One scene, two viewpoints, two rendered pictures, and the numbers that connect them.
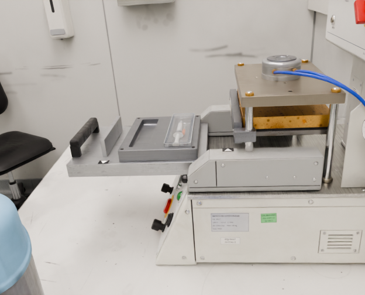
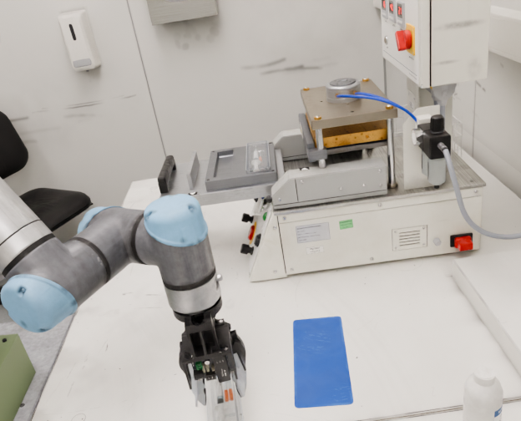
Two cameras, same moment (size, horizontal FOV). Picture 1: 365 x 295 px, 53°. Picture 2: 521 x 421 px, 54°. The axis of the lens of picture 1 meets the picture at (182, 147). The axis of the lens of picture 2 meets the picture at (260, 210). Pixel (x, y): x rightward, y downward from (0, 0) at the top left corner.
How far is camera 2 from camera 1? 0.43 m
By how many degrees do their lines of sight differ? 4
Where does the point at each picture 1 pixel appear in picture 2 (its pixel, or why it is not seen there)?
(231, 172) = (309, 188)
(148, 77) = (195, 105)
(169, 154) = (251, 179)
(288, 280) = (368, 277)
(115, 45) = (152, 72)
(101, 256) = not seen: hidden behind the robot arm
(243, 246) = (327, 253)
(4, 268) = (200, 229)
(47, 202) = not seen: hidden behind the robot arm
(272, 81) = (336, 103)
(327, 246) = (399, 243)
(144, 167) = (230, 193)
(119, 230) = not seen: hidden behind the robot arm
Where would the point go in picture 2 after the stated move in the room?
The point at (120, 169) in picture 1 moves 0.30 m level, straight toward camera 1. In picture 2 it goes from (209, 198) to (246, 261)
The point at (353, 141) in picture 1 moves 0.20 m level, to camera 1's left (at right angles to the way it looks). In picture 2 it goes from (408, 149) to (316, 166)
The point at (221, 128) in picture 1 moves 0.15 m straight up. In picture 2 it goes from (294, 152) to (287, 97)
